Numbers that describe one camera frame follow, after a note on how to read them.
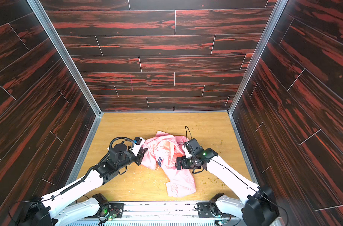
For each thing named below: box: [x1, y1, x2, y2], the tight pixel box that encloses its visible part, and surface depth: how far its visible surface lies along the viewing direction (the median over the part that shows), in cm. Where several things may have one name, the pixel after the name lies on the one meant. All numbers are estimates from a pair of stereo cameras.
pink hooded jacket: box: [140, 130, 196, 198], surface depth 80 cm
